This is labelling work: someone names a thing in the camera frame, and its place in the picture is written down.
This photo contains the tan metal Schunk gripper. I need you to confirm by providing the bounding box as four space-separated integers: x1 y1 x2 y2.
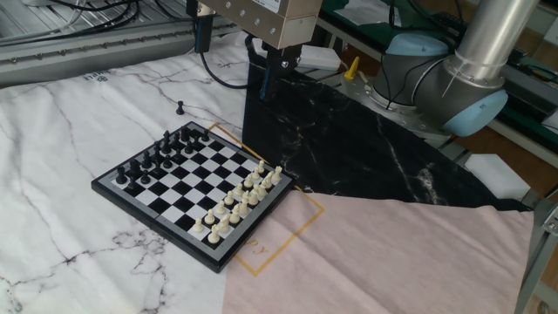
194 0 324 102

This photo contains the black and white chessboard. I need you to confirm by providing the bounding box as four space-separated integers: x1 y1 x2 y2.
90 120 296 275

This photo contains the yellow plastic clip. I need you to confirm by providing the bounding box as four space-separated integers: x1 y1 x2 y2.
343 55 361 82

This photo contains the white paper sheet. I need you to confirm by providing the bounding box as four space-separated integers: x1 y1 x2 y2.
333 0 391 26

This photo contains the marble pink black tablecloth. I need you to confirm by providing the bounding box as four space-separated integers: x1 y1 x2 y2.
0 30 535 314

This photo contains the white foam block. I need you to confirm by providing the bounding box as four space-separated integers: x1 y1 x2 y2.
464 153 532 201

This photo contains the black cable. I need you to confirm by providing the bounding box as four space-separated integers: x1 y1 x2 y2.
199 51 249 91

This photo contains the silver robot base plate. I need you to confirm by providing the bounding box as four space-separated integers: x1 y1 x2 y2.
337 72 457 147

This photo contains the grey aluminium rail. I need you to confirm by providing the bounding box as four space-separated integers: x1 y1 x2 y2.
0 19 245 88

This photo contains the white cable tie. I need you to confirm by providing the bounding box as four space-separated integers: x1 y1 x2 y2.
440 60 466 99

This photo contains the aluminium frame post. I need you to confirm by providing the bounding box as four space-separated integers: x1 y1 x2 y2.
513 186 558 314

